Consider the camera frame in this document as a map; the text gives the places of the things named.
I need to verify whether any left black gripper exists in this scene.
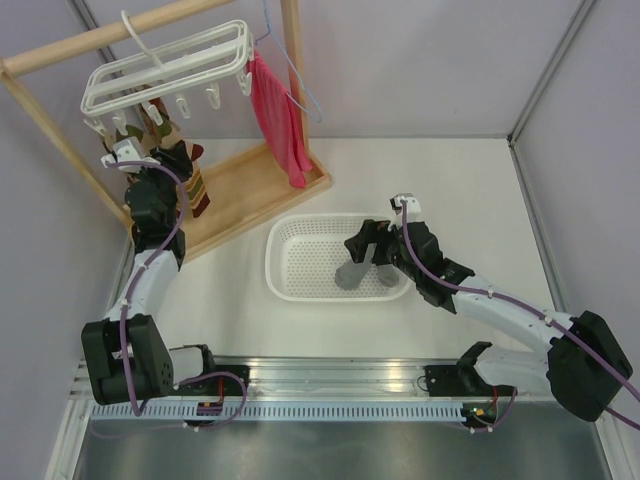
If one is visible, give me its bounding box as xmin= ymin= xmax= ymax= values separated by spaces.
xmin=131 ymin=140 xmax=193 ymax=227

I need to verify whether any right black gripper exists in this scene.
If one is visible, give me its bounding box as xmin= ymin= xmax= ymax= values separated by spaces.
xmin=345 ymin=219 xmax=422 ymax=283

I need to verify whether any beige striped sock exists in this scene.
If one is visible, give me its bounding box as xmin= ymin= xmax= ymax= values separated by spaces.
xmin=155 ymin=118 xmax=210 ymax=218
xmin=113 ymin=129 xmax=149 ymax=174

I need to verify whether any grey sock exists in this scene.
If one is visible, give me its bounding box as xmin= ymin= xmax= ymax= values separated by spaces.
xmin=334 ymin=251 xmax=374 ymax=291
xmin=376 ymin=264 xmax=399 ymax=288

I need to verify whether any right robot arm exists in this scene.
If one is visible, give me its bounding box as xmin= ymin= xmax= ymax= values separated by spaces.
xmin=344 ymin=219 xmax=639 ymax=422

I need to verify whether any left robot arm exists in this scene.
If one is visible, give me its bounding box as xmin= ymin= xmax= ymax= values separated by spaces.
xmin=81 ymin=137 xmax=193 ymax=416

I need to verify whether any white clip sock hanger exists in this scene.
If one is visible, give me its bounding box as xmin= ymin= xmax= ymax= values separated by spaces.
xmin=80 ymin=10 xmax=255 ymax=135

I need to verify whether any argyle patterned sock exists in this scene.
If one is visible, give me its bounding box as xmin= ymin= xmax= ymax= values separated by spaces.
xmin=101 ymin=130 xmax=116 ymax=154

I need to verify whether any white perforated plastic basket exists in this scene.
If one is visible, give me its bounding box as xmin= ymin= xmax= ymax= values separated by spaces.
xmin=265 ymin=213 xmax=409 ymax=303

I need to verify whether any wooden clothes rack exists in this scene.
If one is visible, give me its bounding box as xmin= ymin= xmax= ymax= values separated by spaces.
xmin=1 ymin=1 xmax=331 ymax=259

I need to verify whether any pink towel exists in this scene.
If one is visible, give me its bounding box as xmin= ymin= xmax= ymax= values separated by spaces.
xmin=247 ymin=51 xmax=312 ymax=188

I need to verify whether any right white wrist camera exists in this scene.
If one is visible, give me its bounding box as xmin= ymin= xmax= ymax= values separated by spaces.
xmin=390 ymin=193 xmax=421 ymax=228

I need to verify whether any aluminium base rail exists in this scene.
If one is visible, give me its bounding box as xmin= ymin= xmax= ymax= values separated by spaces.
xmin=69 ymin=354 xmax=566 ymax=401

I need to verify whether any blue wire hanger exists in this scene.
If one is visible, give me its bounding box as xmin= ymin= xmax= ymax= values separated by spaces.
xmin=252 ymin=0 xmax=324 ymax=123

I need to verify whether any white cable duct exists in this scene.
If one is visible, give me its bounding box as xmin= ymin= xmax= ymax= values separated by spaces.
xmin=91 ymin=401 xmax=466 ymax=423

